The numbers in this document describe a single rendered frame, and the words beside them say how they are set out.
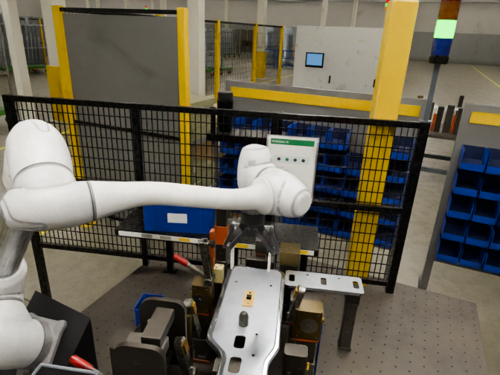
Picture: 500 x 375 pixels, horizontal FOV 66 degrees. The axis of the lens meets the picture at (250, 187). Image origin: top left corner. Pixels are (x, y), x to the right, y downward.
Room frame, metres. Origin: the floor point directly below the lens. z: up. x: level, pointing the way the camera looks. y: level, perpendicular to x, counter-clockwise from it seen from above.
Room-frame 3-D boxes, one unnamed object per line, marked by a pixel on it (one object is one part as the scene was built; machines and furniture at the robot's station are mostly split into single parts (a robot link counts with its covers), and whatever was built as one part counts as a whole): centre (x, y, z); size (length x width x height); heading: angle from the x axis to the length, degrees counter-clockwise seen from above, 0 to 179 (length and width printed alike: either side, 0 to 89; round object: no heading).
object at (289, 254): (1.35, -0.17, 0.88); 0.08 x 0.08 x 0.36; 83
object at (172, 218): (1.57, 0.31, 1.09); 0.30 x 0.17 x 0.13; 90
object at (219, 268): (1.19, 0.10, 0.88); 0.04 x 0.04 x 0.37; 83
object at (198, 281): (1.12, 0.17, 0.87); 0.10 x 0.07 x 0.35; 83
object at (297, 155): (1.63, -0.18, 1.30); 0.23 x 0.02 x 0.31; 83
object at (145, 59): (3.19, 1.08, 1.00); 1.34 x 0.14 x 2.00; 67
